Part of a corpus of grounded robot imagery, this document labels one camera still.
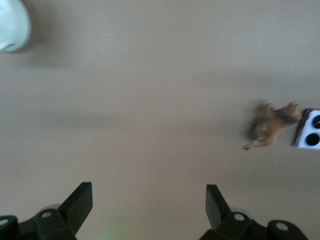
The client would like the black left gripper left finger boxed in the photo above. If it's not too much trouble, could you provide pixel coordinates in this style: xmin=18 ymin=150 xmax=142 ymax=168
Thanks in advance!
xmin=0 ymin=181 xmax=93 ymax=240

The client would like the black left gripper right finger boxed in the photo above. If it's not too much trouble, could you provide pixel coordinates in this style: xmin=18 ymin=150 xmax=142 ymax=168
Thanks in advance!
xmin=199 ymin=184 xmax=310 ymax=240

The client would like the brown lion statue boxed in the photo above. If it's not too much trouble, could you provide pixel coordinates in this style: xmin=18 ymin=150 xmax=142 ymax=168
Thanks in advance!
xmin=241 ymin=101 xmax=303 ymax=151

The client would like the lavender flip phone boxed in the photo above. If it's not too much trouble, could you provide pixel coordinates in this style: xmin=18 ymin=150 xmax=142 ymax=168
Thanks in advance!
xmin=293 ymin=107 xmax=320 ymax=151

